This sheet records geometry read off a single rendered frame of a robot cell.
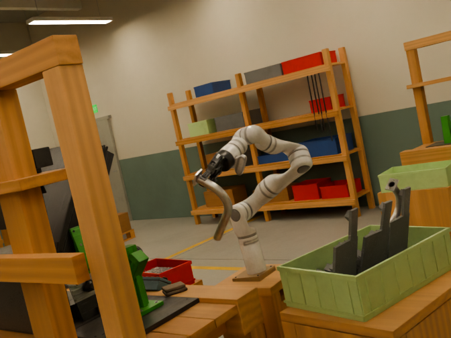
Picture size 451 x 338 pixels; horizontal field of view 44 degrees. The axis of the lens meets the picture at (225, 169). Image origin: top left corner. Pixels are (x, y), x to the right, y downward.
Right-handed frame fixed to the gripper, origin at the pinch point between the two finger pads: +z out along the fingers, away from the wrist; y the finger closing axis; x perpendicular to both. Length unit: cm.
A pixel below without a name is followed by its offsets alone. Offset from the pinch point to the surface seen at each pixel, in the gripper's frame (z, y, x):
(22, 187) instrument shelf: 38, -6, -47
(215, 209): -417, -514, -166
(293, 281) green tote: -16, -43, 40
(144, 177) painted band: -498, -639, -360
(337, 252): -21, -21, 50
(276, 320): -14, -71, 41
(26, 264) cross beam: 49, -28, -36
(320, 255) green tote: -40, -50, 43
